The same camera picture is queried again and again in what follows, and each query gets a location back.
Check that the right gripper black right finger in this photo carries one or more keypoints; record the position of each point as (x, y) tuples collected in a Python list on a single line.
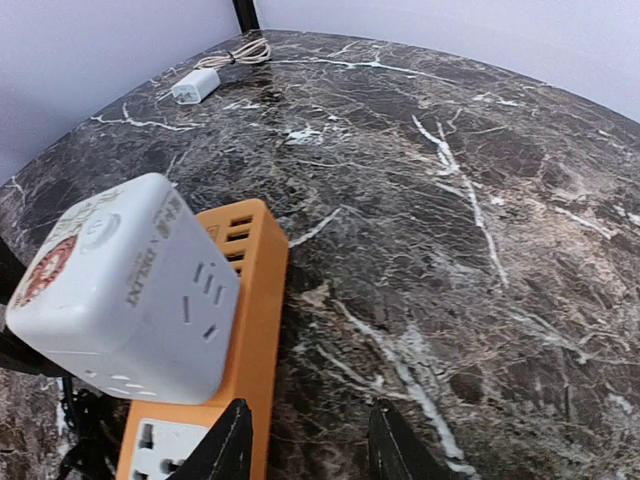
[(395, 451)]

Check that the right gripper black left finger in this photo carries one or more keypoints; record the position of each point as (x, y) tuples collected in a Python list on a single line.
[(225, 453)]

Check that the orange power strip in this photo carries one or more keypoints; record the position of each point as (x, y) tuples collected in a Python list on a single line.
[(160, 437)]

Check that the black adapter with thin cable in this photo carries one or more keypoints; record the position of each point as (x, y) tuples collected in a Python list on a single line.
[(92, 419)]

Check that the white cube adapter with sticker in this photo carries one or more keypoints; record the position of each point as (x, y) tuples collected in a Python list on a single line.
[(130, 294)]

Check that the white USB charger with cable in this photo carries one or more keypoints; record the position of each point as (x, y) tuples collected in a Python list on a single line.
[(204, 79)]

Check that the left black frame post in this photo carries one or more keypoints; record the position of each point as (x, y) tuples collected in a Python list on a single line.
[(246, 15)]

